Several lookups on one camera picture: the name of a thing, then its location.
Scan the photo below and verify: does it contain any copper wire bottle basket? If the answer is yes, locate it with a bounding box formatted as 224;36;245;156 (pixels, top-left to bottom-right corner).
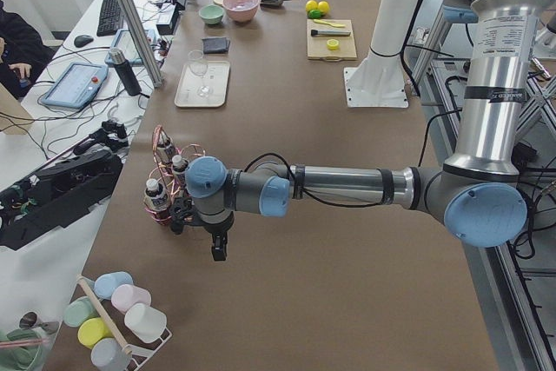
143;125;206;224

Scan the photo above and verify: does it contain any cream rabbit tray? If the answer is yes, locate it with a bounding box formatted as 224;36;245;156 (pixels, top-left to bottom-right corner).
174;61;230;108

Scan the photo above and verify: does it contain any seated person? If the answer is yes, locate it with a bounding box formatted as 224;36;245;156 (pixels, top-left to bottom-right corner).
1;1;55;99

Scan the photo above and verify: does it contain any steel muddler black tip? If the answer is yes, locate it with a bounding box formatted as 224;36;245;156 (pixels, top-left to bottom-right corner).
310;29;351;37

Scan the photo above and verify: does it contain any grey cup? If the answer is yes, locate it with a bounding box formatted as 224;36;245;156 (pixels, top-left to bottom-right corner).
90;338;131;371

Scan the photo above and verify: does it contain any pink bowl with ice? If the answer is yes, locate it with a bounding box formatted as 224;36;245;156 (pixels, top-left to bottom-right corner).
222;0;260;23

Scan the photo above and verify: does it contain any pink cup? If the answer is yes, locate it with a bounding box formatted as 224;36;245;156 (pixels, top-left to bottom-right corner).
110;284;152;314

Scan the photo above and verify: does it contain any white wire cup rack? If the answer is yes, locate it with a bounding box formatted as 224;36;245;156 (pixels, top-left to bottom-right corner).
76;275;173;370

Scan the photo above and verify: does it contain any blue cup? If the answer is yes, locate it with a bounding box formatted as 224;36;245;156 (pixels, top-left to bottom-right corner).
94;271;134;300

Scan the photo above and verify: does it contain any black keyboard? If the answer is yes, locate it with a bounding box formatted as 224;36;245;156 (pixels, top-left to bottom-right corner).
96;0;124;36

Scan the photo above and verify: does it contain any black equipment case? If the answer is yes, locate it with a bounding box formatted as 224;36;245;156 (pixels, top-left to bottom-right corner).
1;149;122;250

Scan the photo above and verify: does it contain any teach pendant tablet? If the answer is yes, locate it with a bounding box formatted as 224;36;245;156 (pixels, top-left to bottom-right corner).
110;29;157;67
39;63;109;110

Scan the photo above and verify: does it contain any tea bottle middle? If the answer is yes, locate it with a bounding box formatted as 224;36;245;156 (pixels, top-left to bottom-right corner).
171;154;189;191

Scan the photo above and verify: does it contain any white cup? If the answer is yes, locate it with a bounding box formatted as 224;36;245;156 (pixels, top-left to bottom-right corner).
124;303;167;343

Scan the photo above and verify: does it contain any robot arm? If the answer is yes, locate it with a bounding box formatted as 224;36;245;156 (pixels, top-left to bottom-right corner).
170;0;554;261

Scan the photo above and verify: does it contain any green bowl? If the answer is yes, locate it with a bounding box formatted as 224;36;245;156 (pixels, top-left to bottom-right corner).
198;4;225;25

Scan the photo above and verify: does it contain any half lemon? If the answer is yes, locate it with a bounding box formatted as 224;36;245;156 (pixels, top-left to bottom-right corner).
327;39;340;50

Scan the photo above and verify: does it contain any yellow cup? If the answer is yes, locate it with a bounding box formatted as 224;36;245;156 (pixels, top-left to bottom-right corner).
77;317;113;349

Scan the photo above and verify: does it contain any green cup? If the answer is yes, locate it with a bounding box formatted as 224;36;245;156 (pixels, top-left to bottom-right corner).
63;296;99;328

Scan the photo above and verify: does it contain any black computer mouse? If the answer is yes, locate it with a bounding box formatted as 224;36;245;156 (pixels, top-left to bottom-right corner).
73;35;95;48

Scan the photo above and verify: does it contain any dark thermos bottle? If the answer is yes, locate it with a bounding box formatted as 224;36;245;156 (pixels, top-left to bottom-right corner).
109;48;142;96

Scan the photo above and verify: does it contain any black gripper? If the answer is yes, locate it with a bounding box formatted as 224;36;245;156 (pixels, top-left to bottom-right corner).
169;197;235;262

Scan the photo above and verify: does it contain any tea bottle far corner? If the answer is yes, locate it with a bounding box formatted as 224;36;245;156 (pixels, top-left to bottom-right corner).
156;138;176;166

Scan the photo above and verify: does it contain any tea bottle corner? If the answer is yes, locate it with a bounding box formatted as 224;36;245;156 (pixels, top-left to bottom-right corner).
143;178;171;226
156;138;176;166

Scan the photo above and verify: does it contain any green lime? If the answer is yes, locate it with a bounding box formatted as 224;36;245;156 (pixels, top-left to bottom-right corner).
308;10;322;19

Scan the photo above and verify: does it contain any aluminium frame post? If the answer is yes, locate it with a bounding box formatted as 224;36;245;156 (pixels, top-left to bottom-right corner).
117;0;163;88

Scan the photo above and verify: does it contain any wooden cutting board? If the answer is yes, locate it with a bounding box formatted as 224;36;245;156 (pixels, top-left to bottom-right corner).
307;19;357;61

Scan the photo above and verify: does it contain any tea bottle near corner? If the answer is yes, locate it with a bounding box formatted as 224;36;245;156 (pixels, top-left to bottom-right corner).
143;178;171;226

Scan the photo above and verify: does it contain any yellow plastic knife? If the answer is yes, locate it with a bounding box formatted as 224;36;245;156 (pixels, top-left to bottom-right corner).
313;19;346;28

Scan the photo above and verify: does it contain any grey folded cloth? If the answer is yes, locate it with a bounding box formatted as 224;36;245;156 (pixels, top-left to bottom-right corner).
202;36;230;54

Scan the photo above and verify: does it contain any clear wine glass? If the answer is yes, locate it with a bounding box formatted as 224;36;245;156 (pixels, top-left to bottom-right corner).
188;50;213;97

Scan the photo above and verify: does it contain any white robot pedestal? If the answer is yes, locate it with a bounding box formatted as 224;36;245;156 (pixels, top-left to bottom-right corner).
344;0;418;109

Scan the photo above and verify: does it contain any whole lemon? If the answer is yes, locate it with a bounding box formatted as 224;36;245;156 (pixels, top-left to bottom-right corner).
305;0;318;13
317;1;330;15

